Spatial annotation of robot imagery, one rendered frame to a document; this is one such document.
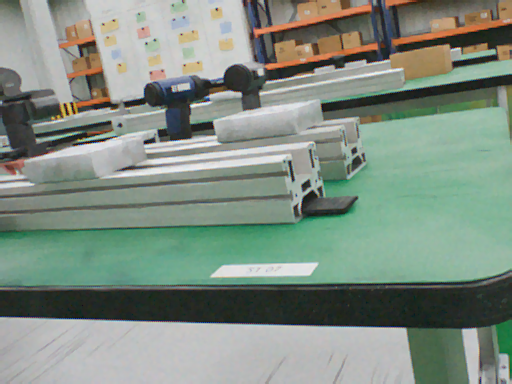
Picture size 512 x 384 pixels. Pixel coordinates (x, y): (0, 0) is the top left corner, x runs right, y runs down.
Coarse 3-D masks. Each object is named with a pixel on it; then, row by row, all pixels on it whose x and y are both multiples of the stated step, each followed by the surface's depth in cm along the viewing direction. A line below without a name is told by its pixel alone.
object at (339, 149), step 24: (336, 120) 85; (168, 144) 100; (192, 144) 91; (216, 144) 86; (240, 144) 84; (264, 144) 82; (336, 144) 77; (360, 144) 84; (24, 168) 110; (336, 168) 78; (360, 168) 83
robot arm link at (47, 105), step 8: (0, 80) 108; (8, 80) 109; (16, 80) 111; (8, 88) 109; (16, 88) 111; (48, 88) 118; (8, 96) 109; (16, 96) 112; (24, 96) 118; (32, 96) 115; (40, 96) 116; (48, 96) 118; (40, 104) 115; (48, 104) 117; (56, 104) 118; (40, 112) 115; (48, 112) 117; (56, 112) 119
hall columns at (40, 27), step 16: (32, 0) 790; (32, 16) 814; (48, 16) 816; (32, 32) 813; (48, 32) 812; (48, 48) 809; (48, 64) 826; (48, 80) 832; (64, 80) 832; (64, 96) 829; (64, 112) 823
